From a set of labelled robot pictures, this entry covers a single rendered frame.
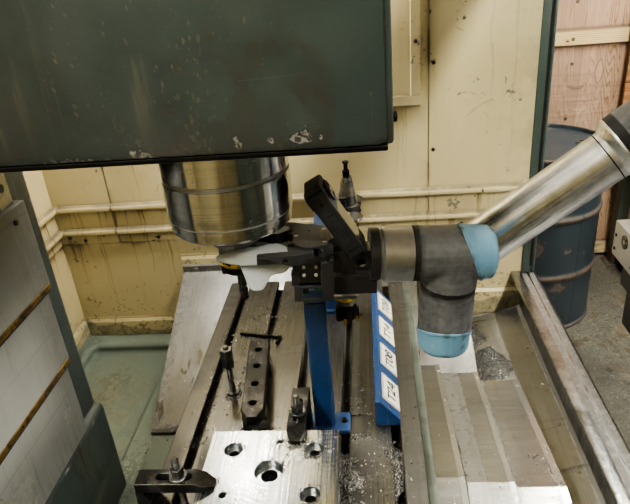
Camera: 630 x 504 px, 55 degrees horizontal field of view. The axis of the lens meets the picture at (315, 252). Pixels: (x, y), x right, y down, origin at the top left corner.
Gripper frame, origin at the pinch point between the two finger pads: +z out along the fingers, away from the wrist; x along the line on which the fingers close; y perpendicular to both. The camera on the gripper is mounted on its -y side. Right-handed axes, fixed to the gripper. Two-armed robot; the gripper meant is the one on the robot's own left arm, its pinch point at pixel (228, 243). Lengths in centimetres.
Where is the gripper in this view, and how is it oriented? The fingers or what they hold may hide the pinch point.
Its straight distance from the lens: 81.3
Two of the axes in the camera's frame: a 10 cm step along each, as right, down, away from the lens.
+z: -10.0, 0.2, 0.0
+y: 0.2, 8.9, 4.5
